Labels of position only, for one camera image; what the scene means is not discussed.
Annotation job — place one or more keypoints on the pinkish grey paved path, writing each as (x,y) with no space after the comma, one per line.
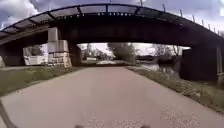
(110,96)

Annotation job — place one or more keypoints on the dark arched bridge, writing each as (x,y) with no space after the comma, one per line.
(133,33)

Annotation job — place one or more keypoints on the group of bare trees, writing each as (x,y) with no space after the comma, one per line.
(165,52)

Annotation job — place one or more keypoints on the pale stone bridge pier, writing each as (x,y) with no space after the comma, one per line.
(58,55)

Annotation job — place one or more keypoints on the grass verge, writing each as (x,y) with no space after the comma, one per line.
(20,80)
(188,88)

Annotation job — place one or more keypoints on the low white wall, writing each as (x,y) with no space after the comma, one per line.
(35,60)

